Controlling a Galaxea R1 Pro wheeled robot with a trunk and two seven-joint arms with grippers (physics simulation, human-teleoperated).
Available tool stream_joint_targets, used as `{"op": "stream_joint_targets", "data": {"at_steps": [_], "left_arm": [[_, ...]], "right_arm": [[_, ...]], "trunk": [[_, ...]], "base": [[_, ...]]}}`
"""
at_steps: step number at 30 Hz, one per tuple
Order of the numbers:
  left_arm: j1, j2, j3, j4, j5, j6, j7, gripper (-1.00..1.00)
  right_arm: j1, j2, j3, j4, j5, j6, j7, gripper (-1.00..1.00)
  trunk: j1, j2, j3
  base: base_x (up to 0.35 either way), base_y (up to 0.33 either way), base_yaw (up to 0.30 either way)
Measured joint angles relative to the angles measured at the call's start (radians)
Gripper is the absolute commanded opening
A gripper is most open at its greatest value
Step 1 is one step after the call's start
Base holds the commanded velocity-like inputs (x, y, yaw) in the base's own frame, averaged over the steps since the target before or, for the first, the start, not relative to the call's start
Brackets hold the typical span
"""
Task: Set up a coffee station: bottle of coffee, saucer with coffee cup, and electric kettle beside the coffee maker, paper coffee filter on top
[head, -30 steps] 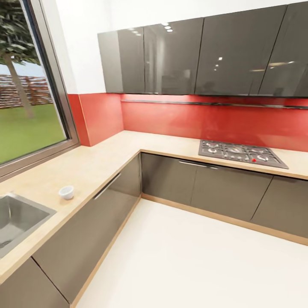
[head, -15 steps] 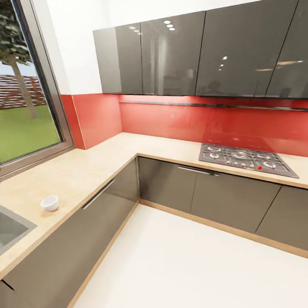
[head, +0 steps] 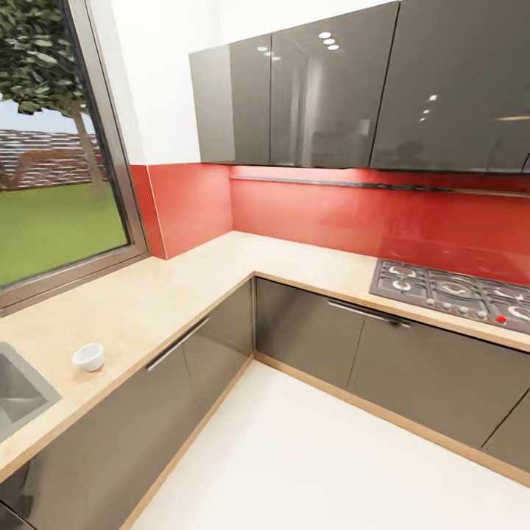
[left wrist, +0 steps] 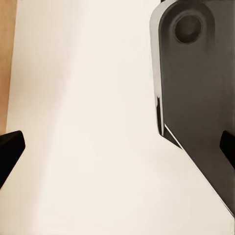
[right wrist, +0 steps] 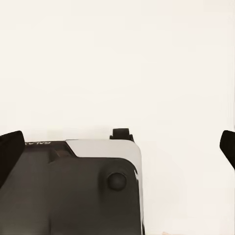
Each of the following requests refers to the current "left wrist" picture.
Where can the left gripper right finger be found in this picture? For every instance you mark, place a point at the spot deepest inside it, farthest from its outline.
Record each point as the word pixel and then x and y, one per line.
pixel 227 146

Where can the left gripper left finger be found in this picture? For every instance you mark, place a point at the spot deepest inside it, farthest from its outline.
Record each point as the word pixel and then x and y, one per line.
pixel 12 145

